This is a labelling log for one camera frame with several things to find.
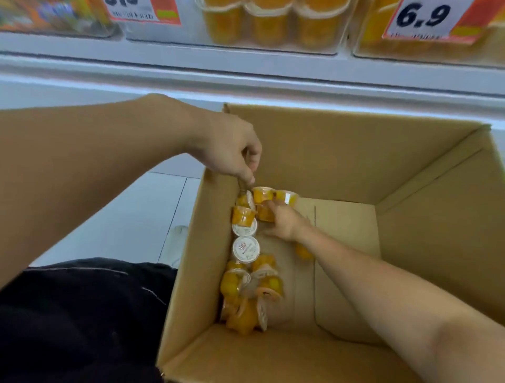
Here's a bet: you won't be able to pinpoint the person's right hand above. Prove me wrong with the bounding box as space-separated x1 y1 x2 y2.
262 199 312 244

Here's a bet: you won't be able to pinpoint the orange white price tag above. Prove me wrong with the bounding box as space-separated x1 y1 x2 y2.
382 0 494 43
104 0 181 25

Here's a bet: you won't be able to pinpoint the person's left forearm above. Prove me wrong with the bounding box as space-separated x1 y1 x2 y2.
0 93 206 289

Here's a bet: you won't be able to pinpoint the yellow jelly cup white lid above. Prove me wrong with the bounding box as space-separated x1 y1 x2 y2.
255 201 277 223

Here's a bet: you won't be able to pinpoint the person's white shoe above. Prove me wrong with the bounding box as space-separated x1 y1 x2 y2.
159 225 190 269

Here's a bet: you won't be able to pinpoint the pile of yellow jelly cups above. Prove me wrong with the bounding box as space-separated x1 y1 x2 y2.
219 186 315 336

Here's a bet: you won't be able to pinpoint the person's right forearm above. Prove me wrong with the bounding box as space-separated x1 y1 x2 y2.
294 225 505 383

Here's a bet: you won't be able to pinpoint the brown cardboard box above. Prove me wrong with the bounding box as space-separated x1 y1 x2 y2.
156 103 505 383

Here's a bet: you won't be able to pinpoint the person's black trousers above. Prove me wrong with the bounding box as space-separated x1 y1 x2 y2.
0 257 178 383

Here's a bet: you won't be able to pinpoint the cluster of white-lid jelly cups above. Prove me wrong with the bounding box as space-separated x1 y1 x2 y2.
197 0 352 50

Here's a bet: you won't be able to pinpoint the person's left hand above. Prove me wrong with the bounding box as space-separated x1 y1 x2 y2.
187 110 263 186

